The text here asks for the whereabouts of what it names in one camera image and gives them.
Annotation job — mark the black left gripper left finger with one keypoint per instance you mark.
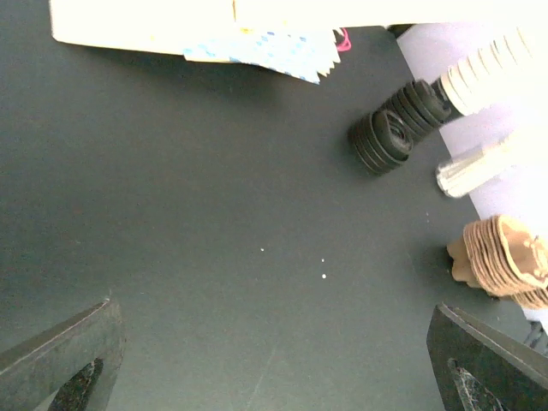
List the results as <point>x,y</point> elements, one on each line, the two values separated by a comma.
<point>74,363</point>

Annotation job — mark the white flat paper bag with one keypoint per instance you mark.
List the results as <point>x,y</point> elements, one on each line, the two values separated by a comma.
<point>169,27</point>

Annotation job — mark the stack of white paper cups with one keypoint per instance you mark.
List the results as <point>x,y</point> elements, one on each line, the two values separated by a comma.
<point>512,61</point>

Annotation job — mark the tall black lid stack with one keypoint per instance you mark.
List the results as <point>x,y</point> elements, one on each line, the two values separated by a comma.
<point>421,109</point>

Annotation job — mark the blue checkered paper bag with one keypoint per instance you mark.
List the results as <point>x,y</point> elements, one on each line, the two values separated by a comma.
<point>304,56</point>

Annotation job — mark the glass of wrapped stirrers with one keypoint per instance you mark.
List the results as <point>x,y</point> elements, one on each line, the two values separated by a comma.
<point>462,175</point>

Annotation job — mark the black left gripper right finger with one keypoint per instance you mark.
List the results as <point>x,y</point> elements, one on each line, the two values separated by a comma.
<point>479,368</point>

